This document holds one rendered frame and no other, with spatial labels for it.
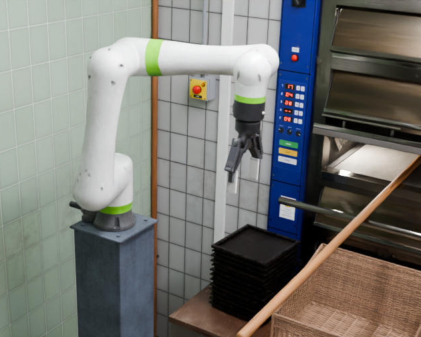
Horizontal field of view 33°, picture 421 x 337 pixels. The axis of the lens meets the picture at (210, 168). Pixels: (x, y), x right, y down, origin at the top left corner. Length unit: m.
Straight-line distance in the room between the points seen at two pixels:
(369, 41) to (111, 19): 1.10
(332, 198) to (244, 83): 1.26
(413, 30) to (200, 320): 1.48
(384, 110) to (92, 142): 1.28
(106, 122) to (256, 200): 1.34
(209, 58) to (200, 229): 1.54
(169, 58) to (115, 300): 0.86
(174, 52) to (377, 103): 1.05
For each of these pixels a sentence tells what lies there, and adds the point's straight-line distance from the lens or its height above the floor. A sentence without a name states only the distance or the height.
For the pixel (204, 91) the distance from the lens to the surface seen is 3.24.
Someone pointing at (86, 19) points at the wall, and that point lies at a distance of 3.05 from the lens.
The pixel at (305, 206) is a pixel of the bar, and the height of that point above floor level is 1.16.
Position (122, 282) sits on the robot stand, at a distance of 2.48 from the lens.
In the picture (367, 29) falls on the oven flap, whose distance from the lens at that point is 2.94.
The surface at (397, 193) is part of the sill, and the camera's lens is 3.05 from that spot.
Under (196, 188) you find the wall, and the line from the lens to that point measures 3.50.
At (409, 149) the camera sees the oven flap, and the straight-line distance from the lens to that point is 2.81.
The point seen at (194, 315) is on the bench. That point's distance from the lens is 3.15.
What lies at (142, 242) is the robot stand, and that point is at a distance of 2.51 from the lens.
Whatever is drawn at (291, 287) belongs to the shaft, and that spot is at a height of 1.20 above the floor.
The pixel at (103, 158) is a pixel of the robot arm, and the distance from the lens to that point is 2.21.
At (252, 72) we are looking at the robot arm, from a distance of 2.01.
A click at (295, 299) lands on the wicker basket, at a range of 3.09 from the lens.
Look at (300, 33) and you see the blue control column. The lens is 3.01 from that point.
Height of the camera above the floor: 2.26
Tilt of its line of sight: 21 degrees down
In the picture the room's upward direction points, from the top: 2 degrees clockwise
